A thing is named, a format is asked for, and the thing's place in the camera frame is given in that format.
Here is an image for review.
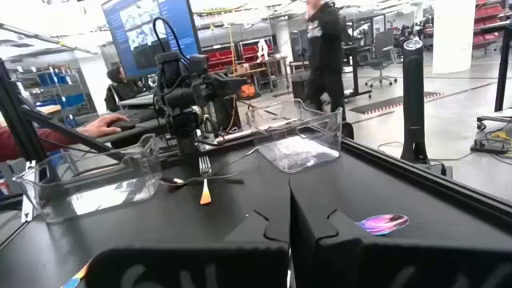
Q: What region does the shelf with red bins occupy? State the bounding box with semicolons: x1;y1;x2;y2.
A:
199;38;277;75

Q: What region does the white metal bracket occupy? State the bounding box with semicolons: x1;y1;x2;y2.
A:
20;159;38;223

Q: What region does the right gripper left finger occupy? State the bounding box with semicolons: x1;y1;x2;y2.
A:
85;175;292;288

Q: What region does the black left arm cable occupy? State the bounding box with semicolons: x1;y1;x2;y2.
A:
151;15;191;65

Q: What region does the black floor mat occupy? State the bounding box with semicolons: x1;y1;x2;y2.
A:
349;90;444;116

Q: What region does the clear plastic bin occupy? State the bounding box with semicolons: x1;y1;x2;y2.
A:
244;98;344;174
13;134;163;224

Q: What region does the black power strip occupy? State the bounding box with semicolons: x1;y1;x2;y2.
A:
470;138;511;155

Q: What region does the grey office chair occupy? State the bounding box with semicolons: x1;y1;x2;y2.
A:
363;30;400;89

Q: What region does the black tower column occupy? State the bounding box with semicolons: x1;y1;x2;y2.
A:
399;38;430;165

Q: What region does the large blue-lit monitor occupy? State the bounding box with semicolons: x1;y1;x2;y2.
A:
101;0;202;78

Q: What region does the shelf with blue bins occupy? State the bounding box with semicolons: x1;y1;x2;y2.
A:
15;66;90;117

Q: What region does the person's forearm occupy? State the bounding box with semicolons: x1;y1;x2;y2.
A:
0;124;81;163

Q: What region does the black spoon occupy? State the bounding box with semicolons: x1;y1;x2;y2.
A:
158;170;242;188

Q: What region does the black upright post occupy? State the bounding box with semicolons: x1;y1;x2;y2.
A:
494;23;512;113

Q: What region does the black rig frame strut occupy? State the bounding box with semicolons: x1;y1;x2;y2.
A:
0;58;125;165

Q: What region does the silver fork orange handle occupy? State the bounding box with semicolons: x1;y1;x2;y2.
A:
198;154;213;206

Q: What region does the person's hand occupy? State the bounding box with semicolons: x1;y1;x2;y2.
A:
75;114;131;139

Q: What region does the person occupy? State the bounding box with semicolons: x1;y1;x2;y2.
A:
104;65;155;113
304;0;348;123

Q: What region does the black keyboard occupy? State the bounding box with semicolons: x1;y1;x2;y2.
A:
99;107;161;133

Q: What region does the iridescent rainbow spoon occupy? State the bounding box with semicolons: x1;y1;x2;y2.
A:
356;214;410;237
59;262;90;288

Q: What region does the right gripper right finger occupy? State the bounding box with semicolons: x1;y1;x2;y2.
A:
290;178;512;288

